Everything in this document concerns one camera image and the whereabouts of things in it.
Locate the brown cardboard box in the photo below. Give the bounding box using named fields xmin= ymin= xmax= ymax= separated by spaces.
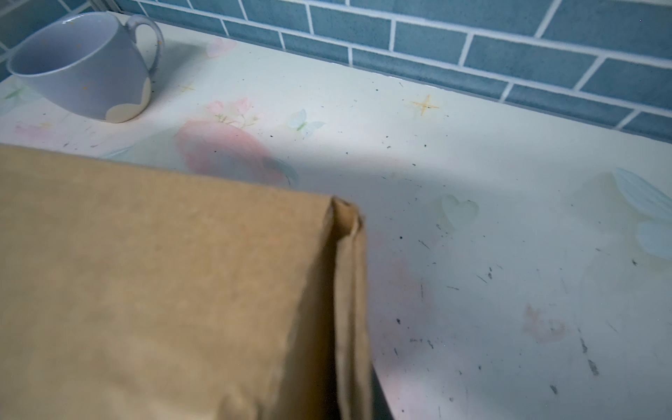
xmin=1 ymin=145 xmax=373 ymax=419

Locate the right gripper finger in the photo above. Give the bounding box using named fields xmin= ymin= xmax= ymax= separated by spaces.
xmin=371 ymin=367 xmax=394 ymax=420

